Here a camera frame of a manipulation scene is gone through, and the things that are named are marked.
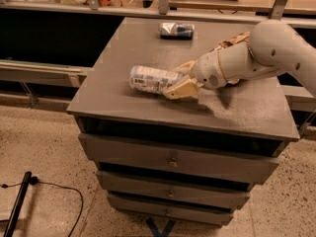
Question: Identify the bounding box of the grey drawer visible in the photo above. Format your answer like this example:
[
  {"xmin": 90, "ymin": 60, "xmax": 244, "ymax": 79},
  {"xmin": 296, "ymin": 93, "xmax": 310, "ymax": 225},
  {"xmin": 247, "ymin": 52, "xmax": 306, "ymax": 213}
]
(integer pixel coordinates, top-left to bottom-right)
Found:
[
  {"xmin": 108, "ymin": 194, "xmax": 233, "ymax": 226},
  {"xmin": 79, "ymin": 133, "xmax": 279, "ymax": 185},
  {"xmin": 96, "ymin": 171, "xmax": 250, "ymax": 210}
]

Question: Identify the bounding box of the blue label plastic bottle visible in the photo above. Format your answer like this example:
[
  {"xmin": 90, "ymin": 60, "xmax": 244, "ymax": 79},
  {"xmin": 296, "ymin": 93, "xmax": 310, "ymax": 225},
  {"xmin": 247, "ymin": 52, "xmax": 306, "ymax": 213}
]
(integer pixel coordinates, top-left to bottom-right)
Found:
[{"xmin": 129, "ymin": 65, "xmax": 184, "ymax": 95}]

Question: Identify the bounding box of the metal rail frame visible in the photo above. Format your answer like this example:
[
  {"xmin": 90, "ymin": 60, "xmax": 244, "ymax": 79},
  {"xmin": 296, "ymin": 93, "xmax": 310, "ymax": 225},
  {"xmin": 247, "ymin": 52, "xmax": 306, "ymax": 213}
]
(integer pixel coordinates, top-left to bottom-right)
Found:
[{"xmin": 0, "ymin": 0, "xmax": 316, "ymax": 29}]

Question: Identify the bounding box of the black floor cable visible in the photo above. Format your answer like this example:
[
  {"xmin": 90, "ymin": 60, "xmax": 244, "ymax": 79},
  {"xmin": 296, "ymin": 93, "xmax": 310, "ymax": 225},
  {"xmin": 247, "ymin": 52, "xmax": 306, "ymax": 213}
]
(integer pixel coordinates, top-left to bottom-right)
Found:
[{"xmin": 0, "ymin": 180, "xmax": 85, "ymax": 237}]

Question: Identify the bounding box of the black pole on floor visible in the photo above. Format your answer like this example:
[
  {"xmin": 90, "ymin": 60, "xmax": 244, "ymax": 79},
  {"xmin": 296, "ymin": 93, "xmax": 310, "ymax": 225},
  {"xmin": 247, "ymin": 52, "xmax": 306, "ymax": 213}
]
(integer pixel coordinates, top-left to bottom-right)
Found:
[{"xmin": 3, "ymin": 171, "xmax": 32, "ymax": 237}]

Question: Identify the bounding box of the crushed redbull can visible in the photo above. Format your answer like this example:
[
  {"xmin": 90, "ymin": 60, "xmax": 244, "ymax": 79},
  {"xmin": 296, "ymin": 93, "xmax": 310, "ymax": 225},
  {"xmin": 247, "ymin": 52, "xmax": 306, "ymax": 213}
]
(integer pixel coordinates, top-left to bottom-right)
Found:
[{"xmin": 159, "ymin": 22, "xmax": 195, "ymax": 40}]

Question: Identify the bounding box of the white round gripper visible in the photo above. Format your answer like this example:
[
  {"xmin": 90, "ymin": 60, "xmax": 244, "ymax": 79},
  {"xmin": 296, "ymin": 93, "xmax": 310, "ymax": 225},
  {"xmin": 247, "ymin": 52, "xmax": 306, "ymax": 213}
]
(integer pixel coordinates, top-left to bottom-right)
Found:
[{"xmin": 163, "ymin": 51, "xmax": 227, "ymax": 100}]

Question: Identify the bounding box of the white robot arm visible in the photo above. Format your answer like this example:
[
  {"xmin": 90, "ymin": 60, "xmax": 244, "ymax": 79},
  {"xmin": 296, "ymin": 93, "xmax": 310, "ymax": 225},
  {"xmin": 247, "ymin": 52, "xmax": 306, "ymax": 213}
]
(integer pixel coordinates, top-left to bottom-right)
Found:
[{"xmin": 164, "ymin": 20, "xmax": 316, "ymax": 99}]

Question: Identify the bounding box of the bottom grey drawer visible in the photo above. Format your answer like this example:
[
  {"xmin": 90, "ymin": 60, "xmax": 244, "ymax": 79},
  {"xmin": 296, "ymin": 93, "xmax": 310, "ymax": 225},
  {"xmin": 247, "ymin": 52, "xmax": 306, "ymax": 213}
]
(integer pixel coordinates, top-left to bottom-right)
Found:
[{"xmin": 108, "ymin": 194, "xmax": 233, "ymax": 226}]

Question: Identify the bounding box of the brown yellow chip bag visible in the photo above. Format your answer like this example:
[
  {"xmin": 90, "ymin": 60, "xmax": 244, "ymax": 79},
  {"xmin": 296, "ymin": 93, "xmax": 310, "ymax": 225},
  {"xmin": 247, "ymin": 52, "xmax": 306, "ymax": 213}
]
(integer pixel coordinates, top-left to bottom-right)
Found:
[{"xmin": 210, "ymin": 31, "xmax": 252, "ymax": 86}]

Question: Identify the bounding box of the top grey drawer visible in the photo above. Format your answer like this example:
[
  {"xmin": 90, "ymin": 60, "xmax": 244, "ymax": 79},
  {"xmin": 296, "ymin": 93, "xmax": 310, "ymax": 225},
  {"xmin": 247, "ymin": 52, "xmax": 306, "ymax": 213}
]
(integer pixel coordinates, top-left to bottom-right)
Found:
[{"xmin": 79, "ymin": 133, "xmax": 279, "ymax": 185}]

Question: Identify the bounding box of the middle grey drawer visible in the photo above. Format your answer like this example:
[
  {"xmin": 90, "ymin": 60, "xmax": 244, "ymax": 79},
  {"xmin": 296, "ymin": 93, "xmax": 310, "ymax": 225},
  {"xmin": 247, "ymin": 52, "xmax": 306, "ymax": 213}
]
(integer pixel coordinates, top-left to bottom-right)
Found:
[{"xmin": 96, "ymin": 171, "xmax": 250, "ymax": 210}]

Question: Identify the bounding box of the grey drawer cabinet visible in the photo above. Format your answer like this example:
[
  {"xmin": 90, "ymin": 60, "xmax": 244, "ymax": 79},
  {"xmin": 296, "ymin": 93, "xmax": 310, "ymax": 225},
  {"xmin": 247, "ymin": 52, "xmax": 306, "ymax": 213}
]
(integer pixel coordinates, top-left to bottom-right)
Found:
[{"xmin": 68, "ymin": 18, "xmax": 299, "ymax": 214}]

